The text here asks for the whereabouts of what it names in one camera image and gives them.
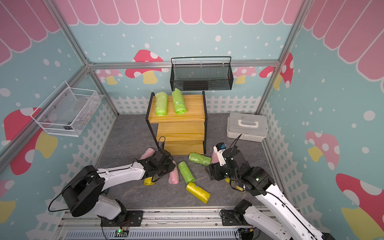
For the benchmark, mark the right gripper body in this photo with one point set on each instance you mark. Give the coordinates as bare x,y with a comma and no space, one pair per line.
221,171

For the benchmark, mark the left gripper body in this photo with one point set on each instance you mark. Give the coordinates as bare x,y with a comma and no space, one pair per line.
164,169

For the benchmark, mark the pink roll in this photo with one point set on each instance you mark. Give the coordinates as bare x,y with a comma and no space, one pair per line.
215,158
174,175
148,153

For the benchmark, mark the green roll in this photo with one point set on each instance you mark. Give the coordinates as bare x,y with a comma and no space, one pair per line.
161,104
179,102
186,173
200,159

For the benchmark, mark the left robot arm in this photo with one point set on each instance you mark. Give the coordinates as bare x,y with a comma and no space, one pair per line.
83,194

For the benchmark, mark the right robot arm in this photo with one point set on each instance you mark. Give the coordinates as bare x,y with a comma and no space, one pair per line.
289,223

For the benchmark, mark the wooden three-tier shelf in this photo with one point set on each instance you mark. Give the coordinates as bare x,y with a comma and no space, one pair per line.
180,134

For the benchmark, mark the yellow roll front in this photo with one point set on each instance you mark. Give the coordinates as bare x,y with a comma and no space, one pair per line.
198,192

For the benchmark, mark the white plastic storage box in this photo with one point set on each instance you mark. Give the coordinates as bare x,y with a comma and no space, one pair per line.
251,127

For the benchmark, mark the green circuit board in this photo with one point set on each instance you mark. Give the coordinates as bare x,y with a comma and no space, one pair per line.
121,233

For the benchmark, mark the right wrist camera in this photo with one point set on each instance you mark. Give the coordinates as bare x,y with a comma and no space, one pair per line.
220,148

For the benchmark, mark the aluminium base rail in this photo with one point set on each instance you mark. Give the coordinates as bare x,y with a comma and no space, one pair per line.
201,223

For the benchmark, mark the black wire mesh basket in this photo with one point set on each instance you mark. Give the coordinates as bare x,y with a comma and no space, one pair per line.
201,73

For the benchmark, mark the white wire mesh basket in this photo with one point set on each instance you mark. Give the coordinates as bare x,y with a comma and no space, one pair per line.
67,106

